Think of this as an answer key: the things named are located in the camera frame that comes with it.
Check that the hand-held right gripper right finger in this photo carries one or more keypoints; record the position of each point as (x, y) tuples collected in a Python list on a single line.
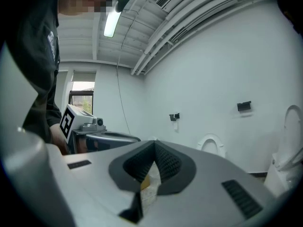
[(187, 171)]

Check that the dark framed window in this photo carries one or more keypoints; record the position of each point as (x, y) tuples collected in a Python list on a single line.
[(82, 100)]

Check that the white roller blind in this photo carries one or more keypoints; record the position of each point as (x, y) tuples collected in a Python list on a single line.
[(84, 76)]

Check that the person's left hand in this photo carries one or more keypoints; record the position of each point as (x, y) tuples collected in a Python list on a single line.
[(81, 144)]

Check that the person's left forearm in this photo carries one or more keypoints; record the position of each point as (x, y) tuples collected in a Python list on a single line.
[(58, 138)]

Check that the white ceiling pipe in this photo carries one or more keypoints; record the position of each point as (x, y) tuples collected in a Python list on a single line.
[(146, 64), (140, 64)]

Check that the white wall plate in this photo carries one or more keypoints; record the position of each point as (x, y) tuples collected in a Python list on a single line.
[(175, 126)]

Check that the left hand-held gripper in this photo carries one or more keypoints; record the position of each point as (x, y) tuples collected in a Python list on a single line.
[(71, 119)]

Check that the person's black shirt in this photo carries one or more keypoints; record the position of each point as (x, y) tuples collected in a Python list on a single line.
[(33, 55)]

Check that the long ceiling light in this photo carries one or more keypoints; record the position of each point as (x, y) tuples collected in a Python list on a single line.
[(111, 25)]

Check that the black head-worn camera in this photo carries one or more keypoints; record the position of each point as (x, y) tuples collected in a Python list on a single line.
[(123, 1)]

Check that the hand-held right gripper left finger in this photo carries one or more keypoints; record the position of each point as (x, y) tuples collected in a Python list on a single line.
[(118, 171)]

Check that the black wall bracket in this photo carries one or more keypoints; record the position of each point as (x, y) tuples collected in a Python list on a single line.
[(174, 116), (243, 106)]

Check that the person's head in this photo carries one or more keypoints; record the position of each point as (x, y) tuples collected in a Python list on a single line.
[(78, 1)]

